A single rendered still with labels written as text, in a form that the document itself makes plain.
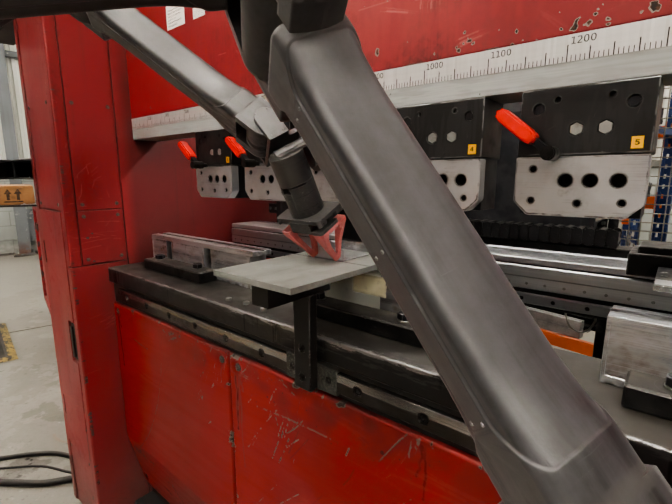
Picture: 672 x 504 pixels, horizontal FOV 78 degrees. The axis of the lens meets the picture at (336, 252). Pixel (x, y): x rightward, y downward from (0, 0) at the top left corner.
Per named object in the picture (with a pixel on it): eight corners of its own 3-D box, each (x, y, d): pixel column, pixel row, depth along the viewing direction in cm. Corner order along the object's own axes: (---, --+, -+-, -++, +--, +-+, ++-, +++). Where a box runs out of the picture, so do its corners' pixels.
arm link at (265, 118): (248, 144, 71) (249, 112, 63) (302, 117, 75) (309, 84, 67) (288, 198, 69) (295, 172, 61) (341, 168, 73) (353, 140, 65)
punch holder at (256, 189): (245, 199, 96) (242, 125, 93) (272, 197, 103) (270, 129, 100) (290, 201, 87) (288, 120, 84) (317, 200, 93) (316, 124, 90)
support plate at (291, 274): (213, 275, 67) (213, 269, 67) (320, 253, 87) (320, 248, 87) (290, 295, 56) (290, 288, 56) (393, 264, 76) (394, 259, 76)
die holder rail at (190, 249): (153, 263, 133) (151, 234, 131) (171, 260, 137) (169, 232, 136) (253, 290, 101) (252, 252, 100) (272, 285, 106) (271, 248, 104)
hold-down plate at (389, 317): (292, 311, 85) (291, 297, 85) (310, 305, 89) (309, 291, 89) (422, 349, 66) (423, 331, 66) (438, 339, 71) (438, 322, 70)
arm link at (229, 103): (72, 21, 72) (44, -40, 62) (98, 5, 74) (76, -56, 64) (264, 170, 70) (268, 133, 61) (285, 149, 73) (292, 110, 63)
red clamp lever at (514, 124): (499, 104, 54) (558, 151, 50) (509, 108, 57) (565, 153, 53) (490, 116, 55) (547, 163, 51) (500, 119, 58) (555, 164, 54)
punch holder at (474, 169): (391, 207, 71) (394, 107, 68) (416, 204, 78) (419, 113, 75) (477, 211, 62) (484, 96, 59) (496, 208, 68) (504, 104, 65)
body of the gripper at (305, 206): (302, 208, 76) (287, 171, 72) (345, 211, 69) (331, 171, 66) (279, 227, 72) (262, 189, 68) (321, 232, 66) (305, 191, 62)
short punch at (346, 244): (337, 249, 85) (337, 202, 83) (343, 247, 86) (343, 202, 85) (378, 255, 79) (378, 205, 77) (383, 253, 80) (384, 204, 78)
